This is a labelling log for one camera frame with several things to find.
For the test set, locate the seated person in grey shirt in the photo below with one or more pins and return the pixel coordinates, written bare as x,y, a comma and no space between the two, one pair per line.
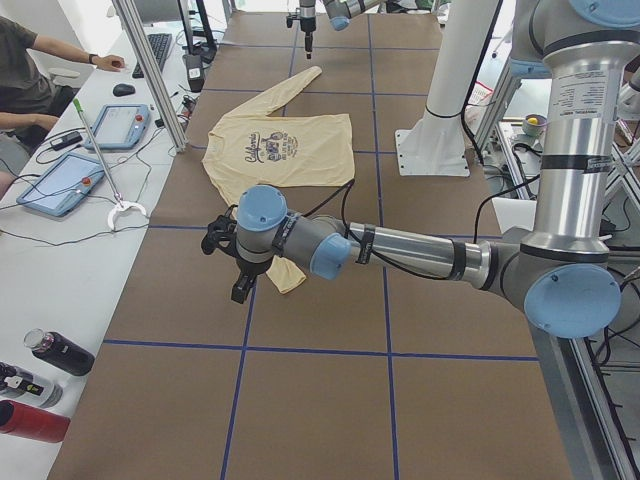
30,103

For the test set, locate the black computer mouse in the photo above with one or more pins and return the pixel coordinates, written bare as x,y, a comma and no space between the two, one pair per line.
123,89

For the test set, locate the person's hand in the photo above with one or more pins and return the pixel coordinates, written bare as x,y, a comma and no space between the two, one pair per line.
111,63

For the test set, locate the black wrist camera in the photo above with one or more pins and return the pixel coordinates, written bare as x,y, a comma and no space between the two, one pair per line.
221,235
292,17

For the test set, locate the far blue teach pendant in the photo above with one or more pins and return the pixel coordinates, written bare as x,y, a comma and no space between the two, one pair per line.
120,127

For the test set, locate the near blue teach pendant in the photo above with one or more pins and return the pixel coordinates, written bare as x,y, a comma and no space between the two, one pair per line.
63,186

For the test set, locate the grey water bottle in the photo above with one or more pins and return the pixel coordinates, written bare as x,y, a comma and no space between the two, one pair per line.
23,386

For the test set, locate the black keyboard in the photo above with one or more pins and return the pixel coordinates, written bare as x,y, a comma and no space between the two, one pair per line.
160,44

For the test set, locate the black water bottle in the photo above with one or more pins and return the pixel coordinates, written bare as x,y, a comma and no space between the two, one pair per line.
55,349

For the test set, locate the green bowl with yellow ball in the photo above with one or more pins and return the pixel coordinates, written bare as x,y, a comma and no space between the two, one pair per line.
534,125

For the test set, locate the black phone on desk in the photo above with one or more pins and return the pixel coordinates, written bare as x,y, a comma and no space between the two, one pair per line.
66,140

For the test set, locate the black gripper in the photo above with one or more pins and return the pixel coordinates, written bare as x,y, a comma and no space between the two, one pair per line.
248,266
306,25

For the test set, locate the cream long sleeve printed shirt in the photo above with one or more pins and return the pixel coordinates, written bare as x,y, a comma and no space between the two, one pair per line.
248,146

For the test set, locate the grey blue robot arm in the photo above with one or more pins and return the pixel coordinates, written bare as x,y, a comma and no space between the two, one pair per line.
551,264
340,14

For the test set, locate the aluminium frame post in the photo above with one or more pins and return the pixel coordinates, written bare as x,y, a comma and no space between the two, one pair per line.
134,29

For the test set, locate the blue teach pendant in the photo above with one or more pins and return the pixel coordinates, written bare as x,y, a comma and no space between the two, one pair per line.
63,186
120,127

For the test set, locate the red water bottle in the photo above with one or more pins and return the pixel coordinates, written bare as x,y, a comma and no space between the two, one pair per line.
28,422

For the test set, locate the black power adapter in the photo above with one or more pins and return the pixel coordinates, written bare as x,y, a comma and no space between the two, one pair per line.
195,72

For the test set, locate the reacher grabber stick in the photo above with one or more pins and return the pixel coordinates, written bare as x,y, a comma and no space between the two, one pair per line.
121,205

